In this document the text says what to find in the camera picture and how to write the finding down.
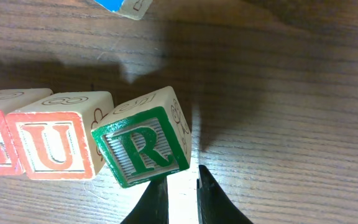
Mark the red U block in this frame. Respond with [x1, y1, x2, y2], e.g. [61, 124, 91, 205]
[6, 91, 114, 180]

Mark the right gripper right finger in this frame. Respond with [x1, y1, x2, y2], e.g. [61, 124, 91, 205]
[196, 165, 253, 224]

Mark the green R block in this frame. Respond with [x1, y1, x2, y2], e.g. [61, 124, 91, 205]
[91, 86, 191, 188]

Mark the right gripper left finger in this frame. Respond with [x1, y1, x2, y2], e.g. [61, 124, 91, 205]
[121, 177, 169, 224]

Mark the blue H block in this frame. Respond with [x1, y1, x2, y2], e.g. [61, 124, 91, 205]
[94, 0, 153, 21]

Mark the red E block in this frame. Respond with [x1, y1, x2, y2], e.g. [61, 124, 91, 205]
[0, 88, 53, 175]

